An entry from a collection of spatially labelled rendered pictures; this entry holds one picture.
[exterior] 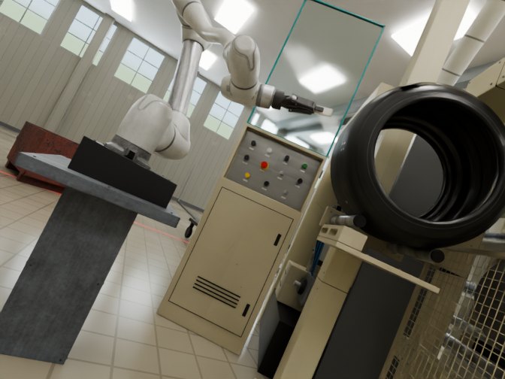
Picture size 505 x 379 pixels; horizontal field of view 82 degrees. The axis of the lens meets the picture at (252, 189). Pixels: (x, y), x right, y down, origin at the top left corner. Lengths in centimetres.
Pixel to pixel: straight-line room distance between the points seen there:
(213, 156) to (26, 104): 626
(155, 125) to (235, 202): 76
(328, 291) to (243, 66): 102
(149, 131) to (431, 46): 141
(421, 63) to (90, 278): 174
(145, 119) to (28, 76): 1097
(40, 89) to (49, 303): 1092
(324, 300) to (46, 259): 112
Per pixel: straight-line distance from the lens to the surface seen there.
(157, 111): 121
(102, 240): 118
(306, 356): 152
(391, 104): 114
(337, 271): 144
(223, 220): 175
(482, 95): 162
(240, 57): 102
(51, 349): 135
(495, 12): 231
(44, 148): 407
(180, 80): 149
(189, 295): 185
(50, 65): 1206
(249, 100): 117
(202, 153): 1167
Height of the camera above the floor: 77
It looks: 5 degrees up
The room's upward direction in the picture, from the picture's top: 25 degrees clockwise
